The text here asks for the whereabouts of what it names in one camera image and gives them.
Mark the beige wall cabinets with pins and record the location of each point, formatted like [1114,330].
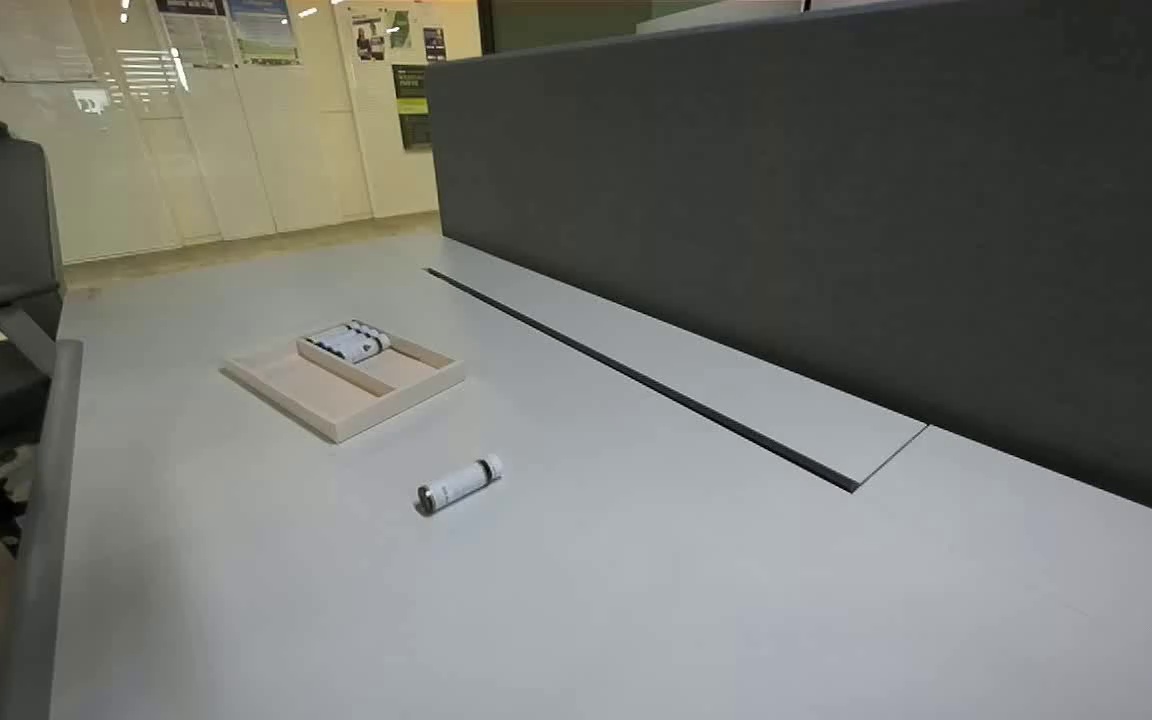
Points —
[281,146]

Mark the dark green wall poster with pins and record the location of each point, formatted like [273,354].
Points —
[415,105]

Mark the small white wall sign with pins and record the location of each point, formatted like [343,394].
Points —
[88,102]

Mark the light wooden tray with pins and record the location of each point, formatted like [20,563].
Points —
[336,402]

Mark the small photo wall print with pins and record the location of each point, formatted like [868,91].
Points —
[368,37]

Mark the white marker pen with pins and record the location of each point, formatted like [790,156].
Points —
[462,480]

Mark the landscape photo wall poster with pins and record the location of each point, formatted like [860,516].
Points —
[262,30]

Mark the dark grey desk partition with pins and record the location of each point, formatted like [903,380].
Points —
[868,200]

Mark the small dark wall print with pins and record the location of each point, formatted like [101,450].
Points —
[434,41]

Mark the clear bottle with dark cap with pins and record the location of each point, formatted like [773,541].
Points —
[345,343]

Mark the small green wall print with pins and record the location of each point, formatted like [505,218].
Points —
[398,30]

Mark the grey text wall poster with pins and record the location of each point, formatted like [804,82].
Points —
[199,32]

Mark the grey neighbouring desk edge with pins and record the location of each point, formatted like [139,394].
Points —
[40,534]

